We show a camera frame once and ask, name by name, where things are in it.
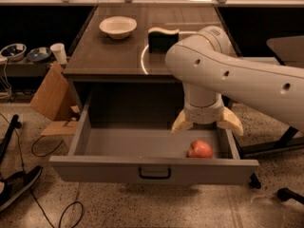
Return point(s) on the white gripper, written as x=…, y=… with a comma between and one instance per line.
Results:
x=203, y=115

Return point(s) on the red apple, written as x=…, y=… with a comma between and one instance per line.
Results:
x=199, y=149

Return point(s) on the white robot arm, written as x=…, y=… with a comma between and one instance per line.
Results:
x=207, y=71

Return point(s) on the grey cabinet with counter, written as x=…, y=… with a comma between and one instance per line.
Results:
x=98, y=58

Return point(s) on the grey open top drawer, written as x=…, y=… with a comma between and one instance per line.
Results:
x=127, y=126

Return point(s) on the white bowl on counter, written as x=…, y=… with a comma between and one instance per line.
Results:
x=118, y=27

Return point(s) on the black caster wheel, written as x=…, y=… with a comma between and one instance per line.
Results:
x=255, y=183

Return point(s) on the brown cardboard box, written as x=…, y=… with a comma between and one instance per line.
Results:
x=55, y=101

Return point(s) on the white paper cup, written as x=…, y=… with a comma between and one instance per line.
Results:
x=59, y=52

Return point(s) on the blue bowl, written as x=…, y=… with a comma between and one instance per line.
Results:
x=39, y=55
x=14, y=52

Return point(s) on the black stand leg left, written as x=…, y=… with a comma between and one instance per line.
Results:
x=13, y=124

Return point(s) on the grey side shelf left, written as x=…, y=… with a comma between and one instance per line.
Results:
x=25, y=68

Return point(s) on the black sneaker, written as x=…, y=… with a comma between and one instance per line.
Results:
x=16, y=185

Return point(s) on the blue bowl far left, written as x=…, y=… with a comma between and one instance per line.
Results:
x=14, y=52

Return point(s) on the black drawer handle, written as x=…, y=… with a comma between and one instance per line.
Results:
x=154, y=175

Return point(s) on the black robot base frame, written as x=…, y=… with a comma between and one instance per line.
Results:
x=286, y=141

